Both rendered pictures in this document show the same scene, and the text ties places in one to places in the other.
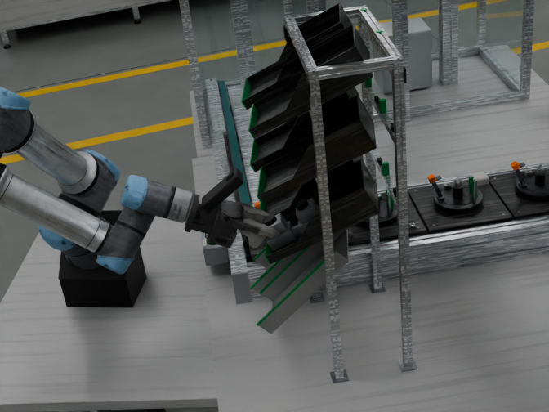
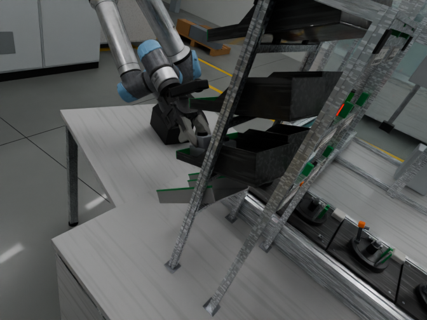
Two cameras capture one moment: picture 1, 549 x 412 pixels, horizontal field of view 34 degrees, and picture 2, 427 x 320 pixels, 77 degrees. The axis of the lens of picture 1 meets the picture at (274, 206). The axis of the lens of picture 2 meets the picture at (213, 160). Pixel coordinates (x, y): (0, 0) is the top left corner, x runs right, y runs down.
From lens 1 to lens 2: 1.44 m
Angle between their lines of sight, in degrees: 27
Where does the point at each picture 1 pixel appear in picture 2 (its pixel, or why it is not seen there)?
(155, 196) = (151, 59)
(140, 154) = not seen: hidden behind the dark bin
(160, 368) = (127, 172)
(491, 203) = (388, 277)
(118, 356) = (126, 152)
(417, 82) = (417, 187)
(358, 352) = (202, 265)
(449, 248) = (328, 272)
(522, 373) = not seen: outside the picture
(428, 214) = (338, 241)
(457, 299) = (297, 305)
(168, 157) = not seen: hidden behind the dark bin
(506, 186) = (412, 279)
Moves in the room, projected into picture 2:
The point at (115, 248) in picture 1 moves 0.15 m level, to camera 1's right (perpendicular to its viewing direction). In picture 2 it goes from (127, 82) to (153, 103)
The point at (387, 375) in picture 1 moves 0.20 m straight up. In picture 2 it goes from (192, 298) to (211, 259)
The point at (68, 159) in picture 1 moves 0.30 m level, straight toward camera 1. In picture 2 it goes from (167, 35) to (106, 38)
